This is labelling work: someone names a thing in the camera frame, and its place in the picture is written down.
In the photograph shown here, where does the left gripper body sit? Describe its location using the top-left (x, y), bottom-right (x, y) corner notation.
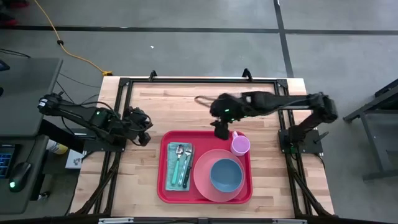
top-left (123, 107), bottom-right (153, 138)

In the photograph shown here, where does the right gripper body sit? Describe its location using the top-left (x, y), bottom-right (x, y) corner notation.
top-left (210, 93), bottom-right (249, 122)

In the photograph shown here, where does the pink plastic mug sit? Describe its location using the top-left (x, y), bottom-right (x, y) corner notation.
top-left (230, 131), bottom-right (251, 157)

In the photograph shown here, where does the teal-handled metal spoon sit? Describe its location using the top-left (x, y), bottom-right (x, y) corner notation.
top-left (170, 144), bottom-right (185, 185)

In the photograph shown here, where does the light blue-handled fork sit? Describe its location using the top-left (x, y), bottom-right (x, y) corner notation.
top-left (178, 145), bottom-right (193, 187)

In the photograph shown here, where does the teal cloth napkin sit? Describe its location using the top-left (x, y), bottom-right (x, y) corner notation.
top-left (165, 142), bottom-right (194, 192)

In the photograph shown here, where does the blue plastic bowl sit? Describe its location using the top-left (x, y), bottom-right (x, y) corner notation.
top-left (210, 158), bottom-right (243, 193)

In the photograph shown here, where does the pink plastic plate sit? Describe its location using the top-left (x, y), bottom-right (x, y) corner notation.
top-left (193, 148), bottom-right (246, 203)

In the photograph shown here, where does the black-handled table knife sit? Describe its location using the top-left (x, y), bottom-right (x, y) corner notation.
top-left (182, 147), bottom-right (195, 189)

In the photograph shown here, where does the red plastic tray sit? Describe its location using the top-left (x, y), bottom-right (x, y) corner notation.
top-left (157, 129), bottom-right (253, 205)

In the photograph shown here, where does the white printed box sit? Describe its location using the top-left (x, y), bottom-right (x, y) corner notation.
top-left (65, 149), bottom-right (84, 170)

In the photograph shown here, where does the yellow and white bottle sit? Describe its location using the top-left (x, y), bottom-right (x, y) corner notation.
top-left (46, 139), bottom-right (68, 156)

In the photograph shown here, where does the grey office desk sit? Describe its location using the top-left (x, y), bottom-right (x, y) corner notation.
top-left (0, 57), bottom-right (63, 215)

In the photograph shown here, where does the black computer mouse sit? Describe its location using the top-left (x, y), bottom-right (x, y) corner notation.
top-left (8, 161), bottom-right (32, 193)

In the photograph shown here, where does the backlit computer keyboard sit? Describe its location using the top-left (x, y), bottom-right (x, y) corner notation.
top-left (0, 143), bottom-right (16, 180)

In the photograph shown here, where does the grey metal stand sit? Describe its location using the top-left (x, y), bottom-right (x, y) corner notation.
top-left (343, 79), bottom-right (398, 182)

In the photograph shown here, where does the black aluminium table frame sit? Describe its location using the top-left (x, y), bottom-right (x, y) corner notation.
top-left (70, 68), bottom-right (335, 218)

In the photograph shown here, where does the thin black floor cable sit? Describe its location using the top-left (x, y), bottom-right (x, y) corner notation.
top-left (55, 72), bottom-right (102, 90)

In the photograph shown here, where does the yellow extension cable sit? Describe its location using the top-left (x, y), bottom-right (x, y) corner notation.
top-left (32, 0), bottom-right (113, 116)

